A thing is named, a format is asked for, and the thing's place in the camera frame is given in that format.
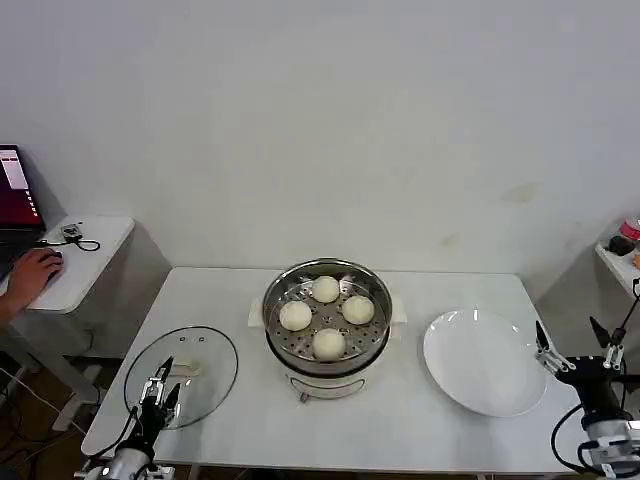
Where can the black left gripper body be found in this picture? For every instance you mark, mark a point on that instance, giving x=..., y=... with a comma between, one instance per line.
x=149, y=425

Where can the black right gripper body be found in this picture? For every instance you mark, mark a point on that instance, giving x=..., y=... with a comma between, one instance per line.
x=592, y=382

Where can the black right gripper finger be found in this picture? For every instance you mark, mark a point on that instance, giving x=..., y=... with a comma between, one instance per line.
x=544, y=347
x=612, y=352

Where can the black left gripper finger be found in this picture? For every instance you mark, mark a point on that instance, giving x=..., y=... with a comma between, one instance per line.
x=154, y=387
x=173, y=402

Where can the round glass lid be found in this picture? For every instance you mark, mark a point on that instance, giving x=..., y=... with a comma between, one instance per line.
x=205, y=350

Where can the white steamed bun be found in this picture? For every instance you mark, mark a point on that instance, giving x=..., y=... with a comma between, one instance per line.
x=325, y=289
x=358, y=310
x=295, y=316
x=328, y=345

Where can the black computer mouse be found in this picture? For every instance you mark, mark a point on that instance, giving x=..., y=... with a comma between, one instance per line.
x=54, y=257

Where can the person's hand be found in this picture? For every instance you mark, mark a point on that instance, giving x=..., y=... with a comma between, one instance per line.
x=32, y=280

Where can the white round plate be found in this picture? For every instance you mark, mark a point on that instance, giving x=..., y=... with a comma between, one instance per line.
x=480, y=365

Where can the white shelf with goods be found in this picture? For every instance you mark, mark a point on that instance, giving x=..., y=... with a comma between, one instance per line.
x=625, y=250

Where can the white side desk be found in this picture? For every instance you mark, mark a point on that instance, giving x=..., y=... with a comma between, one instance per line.
x=95, y=260

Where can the white electric cooker base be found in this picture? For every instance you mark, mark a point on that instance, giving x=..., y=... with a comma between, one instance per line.
x=325, y=387

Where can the small grey device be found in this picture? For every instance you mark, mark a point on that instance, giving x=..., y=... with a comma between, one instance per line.
x=70, y=230

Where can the steel perforated steamer basket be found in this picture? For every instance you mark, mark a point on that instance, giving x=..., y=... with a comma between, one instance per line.
x=370, y=290

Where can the black laptop computer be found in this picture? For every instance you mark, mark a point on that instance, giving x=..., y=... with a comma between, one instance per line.
x=17, y=200

